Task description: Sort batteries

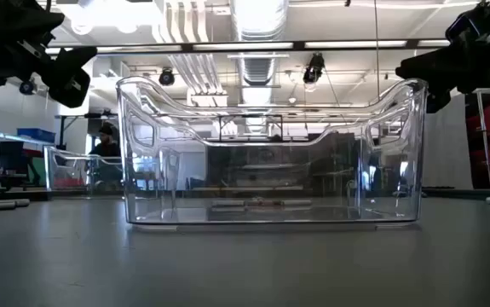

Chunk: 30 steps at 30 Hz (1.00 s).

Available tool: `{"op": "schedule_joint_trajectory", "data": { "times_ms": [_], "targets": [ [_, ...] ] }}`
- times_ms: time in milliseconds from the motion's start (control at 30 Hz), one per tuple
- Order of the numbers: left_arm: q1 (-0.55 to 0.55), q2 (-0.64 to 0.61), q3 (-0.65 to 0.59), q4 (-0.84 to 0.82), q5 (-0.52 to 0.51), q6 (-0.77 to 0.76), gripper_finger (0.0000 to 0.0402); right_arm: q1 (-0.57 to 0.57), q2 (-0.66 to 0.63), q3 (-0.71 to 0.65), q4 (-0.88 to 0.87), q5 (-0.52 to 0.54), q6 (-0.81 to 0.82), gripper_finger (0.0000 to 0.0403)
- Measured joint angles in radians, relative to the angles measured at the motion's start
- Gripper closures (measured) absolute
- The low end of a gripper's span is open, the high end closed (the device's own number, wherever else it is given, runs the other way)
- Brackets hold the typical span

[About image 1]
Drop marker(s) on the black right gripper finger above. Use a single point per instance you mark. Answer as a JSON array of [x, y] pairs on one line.
[[436, 70]]

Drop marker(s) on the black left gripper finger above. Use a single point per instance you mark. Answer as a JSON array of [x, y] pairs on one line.
[[70, 81]]

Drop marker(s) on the person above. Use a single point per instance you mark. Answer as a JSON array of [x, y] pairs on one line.
[[106, 147]]

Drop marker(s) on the black overhead frame beam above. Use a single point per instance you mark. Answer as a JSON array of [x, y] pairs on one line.
[[300, 44]]

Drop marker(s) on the black background workstation frame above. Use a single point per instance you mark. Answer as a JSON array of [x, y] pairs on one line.
[[82, 115]]

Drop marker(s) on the black table edge rail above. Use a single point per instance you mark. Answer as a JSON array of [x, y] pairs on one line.
[[14, 194]]

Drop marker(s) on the silver ribbed ceiling duct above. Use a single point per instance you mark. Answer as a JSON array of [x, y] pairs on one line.
[[259, 68]]

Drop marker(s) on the green background object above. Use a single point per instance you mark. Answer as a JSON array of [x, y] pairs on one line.
[[38, 170]]

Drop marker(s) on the red tray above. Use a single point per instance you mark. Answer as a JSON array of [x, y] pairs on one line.
[[65, 183]]

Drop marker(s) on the white ceiling pipe bundle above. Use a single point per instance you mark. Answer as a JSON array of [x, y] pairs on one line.
[[193, 72]]

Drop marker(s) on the metal rack post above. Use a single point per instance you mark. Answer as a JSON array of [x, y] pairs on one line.
[[485, 140]]

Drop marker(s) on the white background table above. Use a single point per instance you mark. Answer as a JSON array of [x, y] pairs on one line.
[[6, 137]]

